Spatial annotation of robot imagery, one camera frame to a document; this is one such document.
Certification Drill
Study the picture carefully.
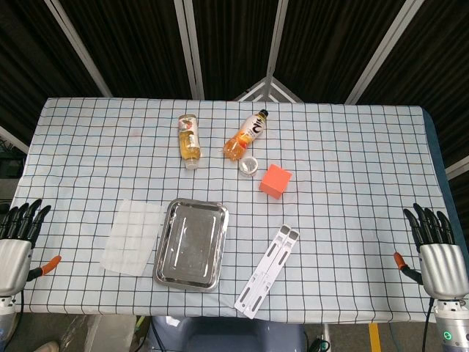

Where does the orange cube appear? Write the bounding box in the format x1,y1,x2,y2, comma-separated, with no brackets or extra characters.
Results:
259,164,294,200

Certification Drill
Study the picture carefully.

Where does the white triangular frame foot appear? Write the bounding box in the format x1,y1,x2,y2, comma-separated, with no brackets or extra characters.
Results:
233,74,303,103

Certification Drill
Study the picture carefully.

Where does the stainless steel tray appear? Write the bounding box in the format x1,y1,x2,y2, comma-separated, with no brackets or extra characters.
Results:
152,197,230,293

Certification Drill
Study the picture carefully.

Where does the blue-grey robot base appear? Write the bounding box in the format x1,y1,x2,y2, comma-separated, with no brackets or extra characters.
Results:
146,314,307,352

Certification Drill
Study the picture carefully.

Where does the clear plastic sheet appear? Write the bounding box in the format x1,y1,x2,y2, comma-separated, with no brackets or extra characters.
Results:
100,199,168,276

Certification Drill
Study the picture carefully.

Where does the small clear plastic jar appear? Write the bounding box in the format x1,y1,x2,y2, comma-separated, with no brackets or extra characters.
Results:
238,156,259,180

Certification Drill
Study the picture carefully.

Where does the orange drink bottle black cap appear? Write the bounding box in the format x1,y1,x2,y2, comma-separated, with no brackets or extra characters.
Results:
223,109,271,163

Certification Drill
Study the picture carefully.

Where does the beige shoe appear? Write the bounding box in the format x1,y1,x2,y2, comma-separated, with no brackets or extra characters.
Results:
31,340,62,352

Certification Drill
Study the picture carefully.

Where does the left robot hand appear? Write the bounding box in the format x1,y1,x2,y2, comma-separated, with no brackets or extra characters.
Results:
0,199,62,297

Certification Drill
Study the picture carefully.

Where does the white folding laptop stand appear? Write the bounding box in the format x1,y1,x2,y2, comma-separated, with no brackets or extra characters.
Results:
234,224,300,320

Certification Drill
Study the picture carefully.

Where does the checkered tablecloth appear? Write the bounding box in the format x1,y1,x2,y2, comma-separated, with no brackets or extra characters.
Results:
9,96,454,326

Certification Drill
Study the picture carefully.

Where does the white partition frame post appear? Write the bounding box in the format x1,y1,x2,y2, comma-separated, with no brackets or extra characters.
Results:
265,0,290,80
174,0,205,100
0,125,30,155
344,0,422,105
444,154,469,181
44,0,113,98

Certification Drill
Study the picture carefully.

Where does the yellow tea bottle white cap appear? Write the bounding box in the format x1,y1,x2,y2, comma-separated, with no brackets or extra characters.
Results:
177,114,203,171

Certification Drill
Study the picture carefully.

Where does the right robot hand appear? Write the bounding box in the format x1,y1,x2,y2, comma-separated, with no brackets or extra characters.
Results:
393,202,469,300

